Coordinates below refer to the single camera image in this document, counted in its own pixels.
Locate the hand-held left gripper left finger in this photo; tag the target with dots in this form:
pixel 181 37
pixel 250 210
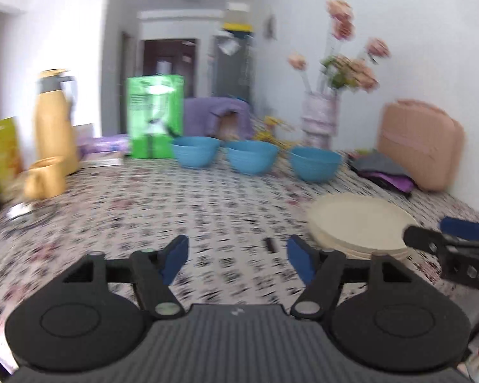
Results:
pixel 175 257

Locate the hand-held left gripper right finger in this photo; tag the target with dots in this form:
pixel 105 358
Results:
pixel 301 257

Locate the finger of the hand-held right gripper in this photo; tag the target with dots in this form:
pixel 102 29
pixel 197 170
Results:
pixel 463 228
pixel 427 239

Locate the blue bowl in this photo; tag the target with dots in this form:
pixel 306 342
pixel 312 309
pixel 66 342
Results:
pixel 195 152
pixel 315 165
pixel 252 159

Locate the small black item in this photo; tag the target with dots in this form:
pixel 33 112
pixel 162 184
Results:
pixel 270 245

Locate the calligraphy printed tablecloth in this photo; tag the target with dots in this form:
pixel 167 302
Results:
pixel 143 207

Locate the purple cloth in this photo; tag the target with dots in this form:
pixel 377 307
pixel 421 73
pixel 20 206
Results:
pixel 395 183

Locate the grey cloth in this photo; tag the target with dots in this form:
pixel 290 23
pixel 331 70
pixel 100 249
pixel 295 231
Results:
pixel 377 165

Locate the pink hard case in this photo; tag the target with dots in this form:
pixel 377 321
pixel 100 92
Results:
pixel 419 147

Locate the white book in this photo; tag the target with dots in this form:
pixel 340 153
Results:
pixel 101 161

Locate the yellow flower branch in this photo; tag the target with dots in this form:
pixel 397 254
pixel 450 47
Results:
pixel 273 133

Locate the purple tissue pack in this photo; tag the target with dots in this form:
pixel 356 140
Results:
pixel 103 144

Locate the purple textured vase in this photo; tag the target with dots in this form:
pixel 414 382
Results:
pixel 319 121

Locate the green paper bag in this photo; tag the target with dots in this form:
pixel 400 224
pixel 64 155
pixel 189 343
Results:
pixel 153 119

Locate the wooden chair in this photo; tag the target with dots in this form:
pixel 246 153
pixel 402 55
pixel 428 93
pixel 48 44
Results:
pixel 228 125

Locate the yellow mug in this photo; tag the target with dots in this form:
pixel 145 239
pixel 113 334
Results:
pixel 46 179

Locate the yellow thermos jug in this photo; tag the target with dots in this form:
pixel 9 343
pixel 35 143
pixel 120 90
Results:
pixel 56 127

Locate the dark brown door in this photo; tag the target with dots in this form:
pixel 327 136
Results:
pixel 169 75

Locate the dried pink roses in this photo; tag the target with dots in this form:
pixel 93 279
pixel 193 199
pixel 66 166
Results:
pixel 347 72

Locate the grey refrigerator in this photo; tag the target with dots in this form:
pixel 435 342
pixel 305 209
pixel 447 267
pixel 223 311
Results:
pixel 231 75

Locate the yellow printed box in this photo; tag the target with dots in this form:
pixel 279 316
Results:
pixel 4 155

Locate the paper sheet on refrigerator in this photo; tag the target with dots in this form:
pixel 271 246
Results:
pixel 228 47

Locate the white cardboard box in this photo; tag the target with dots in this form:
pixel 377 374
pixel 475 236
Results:
pixel 237 12

